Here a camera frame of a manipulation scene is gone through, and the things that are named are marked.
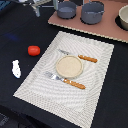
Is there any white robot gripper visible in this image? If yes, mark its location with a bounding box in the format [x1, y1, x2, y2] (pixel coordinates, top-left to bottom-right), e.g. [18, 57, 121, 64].
[18, 0, 53, 17]

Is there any grey frying pan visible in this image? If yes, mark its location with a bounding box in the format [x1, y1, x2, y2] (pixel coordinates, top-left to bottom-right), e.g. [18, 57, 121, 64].
[53, 0, 77, 19]

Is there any red sausage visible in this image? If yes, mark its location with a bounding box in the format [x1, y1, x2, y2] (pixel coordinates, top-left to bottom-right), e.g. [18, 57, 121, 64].
[28, 46, 40, 56]

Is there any white fish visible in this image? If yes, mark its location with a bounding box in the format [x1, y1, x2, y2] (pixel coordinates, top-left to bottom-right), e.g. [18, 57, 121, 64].
[12, 60, 21, 78]

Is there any brown stove board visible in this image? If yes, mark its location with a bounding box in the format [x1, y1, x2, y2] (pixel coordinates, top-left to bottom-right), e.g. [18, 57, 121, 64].
[48, 0, 128, 43]

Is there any round beige plate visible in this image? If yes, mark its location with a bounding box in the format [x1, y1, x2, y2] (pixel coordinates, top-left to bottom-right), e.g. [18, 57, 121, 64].
[56, 55, 83, 78]

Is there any beige bowl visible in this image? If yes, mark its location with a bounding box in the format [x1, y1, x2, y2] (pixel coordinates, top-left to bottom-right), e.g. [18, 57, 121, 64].
[119, 5, 128, 30]

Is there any woven beige placemat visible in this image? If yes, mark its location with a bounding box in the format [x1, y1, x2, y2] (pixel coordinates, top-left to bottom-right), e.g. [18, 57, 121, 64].
[13, 30, 115, 128]

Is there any grey pot with handles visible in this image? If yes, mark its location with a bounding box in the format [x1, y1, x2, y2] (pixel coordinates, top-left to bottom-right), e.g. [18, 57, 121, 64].
[81, 1, 104, 24]

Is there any fork with wooden handle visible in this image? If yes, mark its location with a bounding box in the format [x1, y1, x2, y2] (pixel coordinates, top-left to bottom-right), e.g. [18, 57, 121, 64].
[45, 72, 86, 89]

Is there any knife with wooden handle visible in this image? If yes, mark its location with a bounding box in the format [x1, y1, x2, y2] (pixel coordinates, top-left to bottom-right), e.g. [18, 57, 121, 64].
[58, 49, 98, 63]

